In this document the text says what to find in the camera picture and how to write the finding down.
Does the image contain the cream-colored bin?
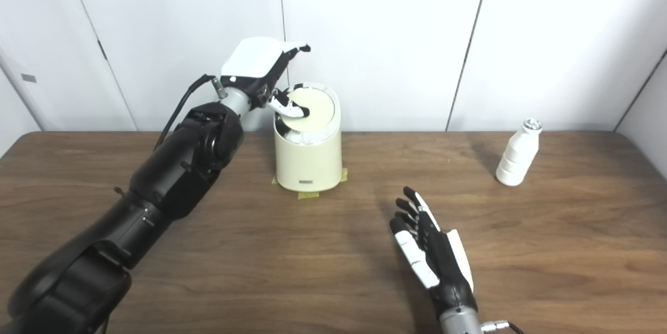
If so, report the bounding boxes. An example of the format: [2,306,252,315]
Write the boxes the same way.
[273,82,343,192]

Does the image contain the round cream bin lid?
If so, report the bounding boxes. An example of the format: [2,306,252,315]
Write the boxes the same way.
[281,88,337,131]

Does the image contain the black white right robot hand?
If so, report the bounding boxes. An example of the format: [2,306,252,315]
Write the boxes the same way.
[390,186,478,316]

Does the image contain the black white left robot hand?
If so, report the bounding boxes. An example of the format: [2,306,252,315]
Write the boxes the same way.
[220,37,312,119]

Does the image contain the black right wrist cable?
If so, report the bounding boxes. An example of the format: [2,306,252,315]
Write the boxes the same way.
[479,319,527,334]

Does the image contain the small white plastic bottle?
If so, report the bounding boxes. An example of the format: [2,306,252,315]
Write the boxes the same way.
[496,118,543,187]

